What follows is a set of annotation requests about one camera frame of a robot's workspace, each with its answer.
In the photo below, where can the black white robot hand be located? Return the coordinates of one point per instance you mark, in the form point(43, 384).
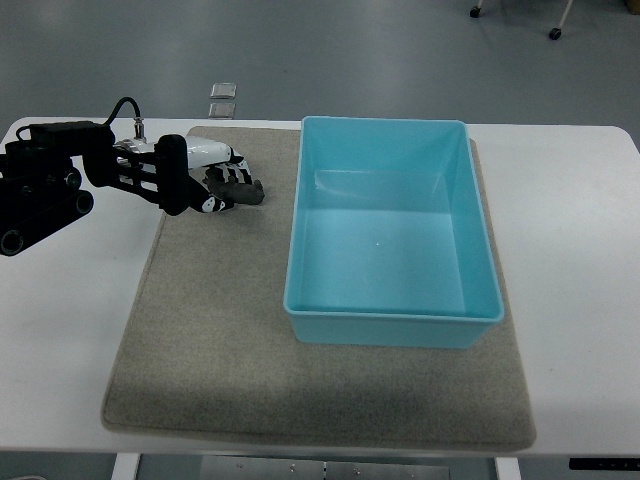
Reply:
point(181, 162)

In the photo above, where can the brown hippo toy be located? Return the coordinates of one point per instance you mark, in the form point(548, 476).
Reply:
point(232, 191)

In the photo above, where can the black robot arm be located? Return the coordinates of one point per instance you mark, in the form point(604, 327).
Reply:
point(43, 169)

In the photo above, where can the blue plastic box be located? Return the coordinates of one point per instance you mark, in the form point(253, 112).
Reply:
point(389, 242)

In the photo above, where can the lower floor outlet plate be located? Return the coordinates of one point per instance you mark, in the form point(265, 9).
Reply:
point(222, 110)

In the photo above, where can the floor outlet plate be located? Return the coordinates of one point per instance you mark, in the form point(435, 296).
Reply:
point(222, 110)
point(223, 90)

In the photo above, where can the upper floor outlet plate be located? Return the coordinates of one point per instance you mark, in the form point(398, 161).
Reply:
point(223, 90)

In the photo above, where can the beige felt mat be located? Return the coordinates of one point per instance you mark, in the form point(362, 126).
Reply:
point(209, 352)

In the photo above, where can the grey metal crossbar plate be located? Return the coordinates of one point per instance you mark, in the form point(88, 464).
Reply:
point(227, 467)

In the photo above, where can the right black caster wheel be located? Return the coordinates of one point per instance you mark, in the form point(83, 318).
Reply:
point(555, 34)

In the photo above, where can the black table control panel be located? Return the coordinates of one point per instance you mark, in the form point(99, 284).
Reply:
point(604, 464)

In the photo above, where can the white table leg frame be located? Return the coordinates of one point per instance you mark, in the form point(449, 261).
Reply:
point(126, 466)

